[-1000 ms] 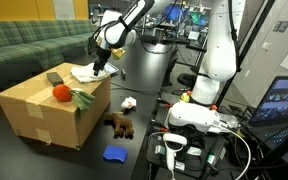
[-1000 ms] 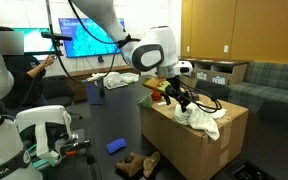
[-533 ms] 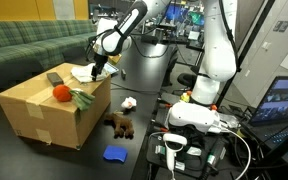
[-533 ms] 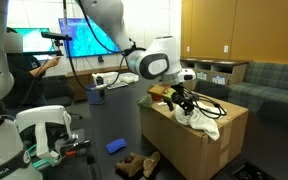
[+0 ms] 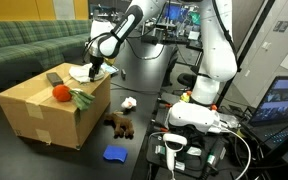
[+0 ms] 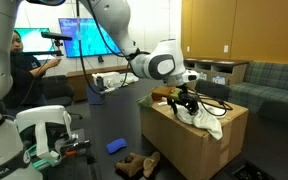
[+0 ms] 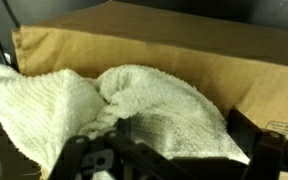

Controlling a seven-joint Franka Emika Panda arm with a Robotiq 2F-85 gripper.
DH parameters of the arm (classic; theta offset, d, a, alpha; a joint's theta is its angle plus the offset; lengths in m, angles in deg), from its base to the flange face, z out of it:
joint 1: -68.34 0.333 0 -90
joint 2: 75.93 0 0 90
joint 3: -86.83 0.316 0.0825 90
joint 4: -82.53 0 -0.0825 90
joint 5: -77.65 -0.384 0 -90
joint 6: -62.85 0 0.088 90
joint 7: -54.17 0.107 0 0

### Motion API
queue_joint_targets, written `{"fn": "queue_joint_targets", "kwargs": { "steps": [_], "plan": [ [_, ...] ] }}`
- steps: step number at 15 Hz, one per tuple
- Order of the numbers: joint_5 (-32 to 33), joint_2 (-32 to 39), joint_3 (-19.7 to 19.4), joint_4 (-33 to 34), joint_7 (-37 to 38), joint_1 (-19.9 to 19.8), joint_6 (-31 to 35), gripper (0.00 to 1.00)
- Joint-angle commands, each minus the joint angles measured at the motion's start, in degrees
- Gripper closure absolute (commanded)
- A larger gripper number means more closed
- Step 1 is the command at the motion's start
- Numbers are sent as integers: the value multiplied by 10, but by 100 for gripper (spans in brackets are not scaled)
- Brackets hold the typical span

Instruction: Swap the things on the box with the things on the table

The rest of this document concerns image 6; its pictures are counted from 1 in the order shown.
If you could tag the seated person dark shirt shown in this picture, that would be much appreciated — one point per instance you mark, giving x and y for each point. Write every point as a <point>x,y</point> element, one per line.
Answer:
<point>24,80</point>

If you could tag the white towel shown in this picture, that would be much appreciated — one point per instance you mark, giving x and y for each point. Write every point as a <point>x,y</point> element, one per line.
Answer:
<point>207,121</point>

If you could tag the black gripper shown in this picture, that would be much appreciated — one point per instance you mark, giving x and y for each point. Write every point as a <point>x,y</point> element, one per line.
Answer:
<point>187,95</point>

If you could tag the brown plush moose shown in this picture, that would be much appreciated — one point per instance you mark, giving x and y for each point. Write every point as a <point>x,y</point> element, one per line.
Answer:
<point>137,163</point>

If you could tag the white crumpled cloth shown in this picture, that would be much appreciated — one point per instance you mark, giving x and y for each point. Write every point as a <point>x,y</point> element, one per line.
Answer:
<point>132,77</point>

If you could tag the green plaid sofa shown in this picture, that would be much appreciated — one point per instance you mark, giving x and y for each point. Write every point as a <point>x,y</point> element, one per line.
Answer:
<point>270,86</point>

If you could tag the white wall outlet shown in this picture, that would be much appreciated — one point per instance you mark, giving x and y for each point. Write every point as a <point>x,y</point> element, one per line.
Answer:
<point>188,49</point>
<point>225,49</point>

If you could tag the dark grey chair backrest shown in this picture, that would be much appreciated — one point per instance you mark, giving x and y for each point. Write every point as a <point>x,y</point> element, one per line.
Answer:
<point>214,89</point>

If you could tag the black office chair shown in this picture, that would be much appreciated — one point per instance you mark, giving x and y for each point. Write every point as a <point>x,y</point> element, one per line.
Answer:
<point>62,91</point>

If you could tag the large wall TV screen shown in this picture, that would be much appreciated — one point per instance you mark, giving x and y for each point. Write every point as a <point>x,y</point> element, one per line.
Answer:
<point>90,43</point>

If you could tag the small teal monitor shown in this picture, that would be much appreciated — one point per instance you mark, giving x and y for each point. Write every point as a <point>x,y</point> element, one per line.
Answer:
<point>34,41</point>

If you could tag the blue sponge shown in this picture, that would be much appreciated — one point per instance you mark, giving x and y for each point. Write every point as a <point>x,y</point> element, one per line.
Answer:
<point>116,145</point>

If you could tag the black water bottle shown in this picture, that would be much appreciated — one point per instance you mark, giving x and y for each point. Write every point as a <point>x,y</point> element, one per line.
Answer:
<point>100,86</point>

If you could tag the black stereo camera on mount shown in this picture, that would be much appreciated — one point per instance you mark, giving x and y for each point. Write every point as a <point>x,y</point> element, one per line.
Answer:
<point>55,36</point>

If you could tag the wooden open shelf unit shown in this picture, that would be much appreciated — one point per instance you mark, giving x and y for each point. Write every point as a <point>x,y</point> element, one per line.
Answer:
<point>224,71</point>

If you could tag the green plastic clamp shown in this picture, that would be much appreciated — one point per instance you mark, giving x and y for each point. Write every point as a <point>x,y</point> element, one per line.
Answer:
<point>47,163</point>

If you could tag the black orange-tipped tool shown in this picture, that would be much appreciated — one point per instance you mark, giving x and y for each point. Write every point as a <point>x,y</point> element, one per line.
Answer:
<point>77,146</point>

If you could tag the dark blue chair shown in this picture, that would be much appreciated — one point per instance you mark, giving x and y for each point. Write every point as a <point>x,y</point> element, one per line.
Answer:
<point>92,98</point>

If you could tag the white plastic container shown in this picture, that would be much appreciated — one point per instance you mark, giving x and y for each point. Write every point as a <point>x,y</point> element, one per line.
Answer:
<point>109,78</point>

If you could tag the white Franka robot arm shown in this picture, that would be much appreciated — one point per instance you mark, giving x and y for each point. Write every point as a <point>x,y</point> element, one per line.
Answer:
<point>110,20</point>

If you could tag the black floor outlet box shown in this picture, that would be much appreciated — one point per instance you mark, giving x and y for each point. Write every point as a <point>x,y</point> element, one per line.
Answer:
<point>252,171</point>

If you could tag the large cardboard box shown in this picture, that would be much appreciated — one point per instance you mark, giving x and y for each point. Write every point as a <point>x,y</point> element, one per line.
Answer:
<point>190,146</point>

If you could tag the white VR headset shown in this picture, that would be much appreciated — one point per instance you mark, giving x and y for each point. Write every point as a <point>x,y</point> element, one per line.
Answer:
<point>40,115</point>

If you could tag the low wooden cabinet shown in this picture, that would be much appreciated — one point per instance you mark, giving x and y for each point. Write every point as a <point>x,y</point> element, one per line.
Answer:
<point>79,81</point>

